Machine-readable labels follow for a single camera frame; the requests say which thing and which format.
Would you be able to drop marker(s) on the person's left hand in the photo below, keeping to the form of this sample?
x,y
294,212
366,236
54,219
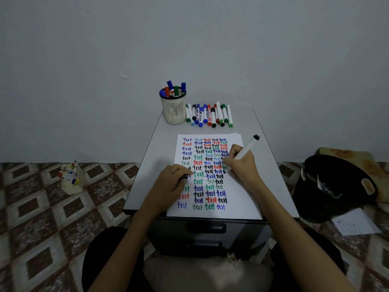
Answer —
x,y
164,191

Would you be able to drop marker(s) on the person's right hand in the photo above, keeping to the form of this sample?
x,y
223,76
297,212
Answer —
x,y
246,171

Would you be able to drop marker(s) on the slim black marker cap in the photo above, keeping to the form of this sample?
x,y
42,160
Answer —
x,y
184,177

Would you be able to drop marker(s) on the black capped slim white marker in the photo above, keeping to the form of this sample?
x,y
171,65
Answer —
x,y
249,145

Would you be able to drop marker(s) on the white paper with colored writing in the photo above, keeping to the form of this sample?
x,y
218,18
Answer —
x,y
243,203

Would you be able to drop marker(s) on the row of colored markers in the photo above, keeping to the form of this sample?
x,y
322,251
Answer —
x,y
209,115

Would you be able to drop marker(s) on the blue capped white marker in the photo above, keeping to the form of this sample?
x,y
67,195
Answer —
x,y
163,93

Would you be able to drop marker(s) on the red capped white marker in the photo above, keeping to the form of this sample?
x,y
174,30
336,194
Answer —
x,y
166,91

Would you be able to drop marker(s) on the green capped white marker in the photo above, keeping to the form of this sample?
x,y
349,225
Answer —
x,y
176,91

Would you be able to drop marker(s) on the blue marker with red band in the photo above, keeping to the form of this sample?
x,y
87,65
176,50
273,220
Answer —
x,y
170,85

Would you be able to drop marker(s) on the person's left forearm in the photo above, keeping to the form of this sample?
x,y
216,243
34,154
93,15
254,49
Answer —
x,y
124,252

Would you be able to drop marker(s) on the person's right forearm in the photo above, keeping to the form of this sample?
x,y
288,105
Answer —
x,y
304,246

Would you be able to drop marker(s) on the person's left leg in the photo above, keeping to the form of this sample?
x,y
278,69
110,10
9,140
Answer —
x,y
103,252

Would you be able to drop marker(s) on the person's leg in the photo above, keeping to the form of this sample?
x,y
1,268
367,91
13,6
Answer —
x,y
331,252
103,252

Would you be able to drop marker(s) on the person's right leg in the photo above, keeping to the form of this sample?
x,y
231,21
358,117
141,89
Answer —
x,y
331,252

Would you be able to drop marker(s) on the grey drawer cabinet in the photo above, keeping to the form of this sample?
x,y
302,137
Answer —
x,y
249,237

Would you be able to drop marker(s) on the black plastic bucket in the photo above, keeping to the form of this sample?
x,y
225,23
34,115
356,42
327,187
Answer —
x,y
310,206

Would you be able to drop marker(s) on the beige mesh cup black rim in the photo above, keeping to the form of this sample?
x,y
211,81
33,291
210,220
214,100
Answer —
x,y
173,114

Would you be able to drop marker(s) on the beige fuzzy cloth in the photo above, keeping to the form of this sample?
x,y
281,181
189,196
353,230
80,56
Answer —
x,y
188,273

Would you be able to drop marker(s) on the small cream box of pens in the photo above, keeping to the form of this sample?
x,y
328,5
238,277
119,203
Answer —
x,y
73,188

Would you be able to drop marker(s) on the yellow floral cushion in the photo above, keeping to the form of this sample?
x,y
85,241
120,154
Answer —
x,y
349,154

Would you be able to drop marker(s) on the white sheet with faint marks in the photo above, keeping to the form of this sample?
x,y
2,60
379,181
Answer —
x,y
355,223

